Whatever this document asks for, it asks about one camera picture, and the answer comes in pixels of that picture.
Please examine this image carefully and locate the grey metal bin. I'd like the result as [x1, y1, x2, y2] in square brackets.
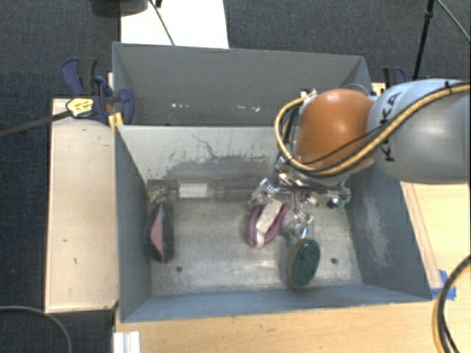
[111, 41, 433, 324]

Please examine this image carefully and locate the clear plastic bottle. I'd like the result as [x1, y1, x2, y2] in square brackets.
[175, 179, 257, 202]

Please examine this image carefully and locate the pale wood board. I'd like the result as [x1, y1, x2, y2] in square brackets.
[43, 97, 119, 314]

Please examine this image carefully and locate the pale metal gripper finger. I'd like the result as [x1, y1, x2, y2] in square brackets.
[248, 179, 278, 209]
[291, 192, 315, 239]

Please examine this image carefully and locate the dark green round scouring pad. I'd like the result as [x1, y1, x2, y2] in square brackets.
[286, 238, 322, 290]

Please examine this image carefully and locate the purple and white cloth toy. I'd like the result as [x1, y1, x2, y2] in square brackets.
[245, 201, 292, 249]

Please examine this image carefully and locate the speckled grey ball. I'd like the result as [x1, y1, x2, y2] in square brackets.
[148, 185, 171, 204]

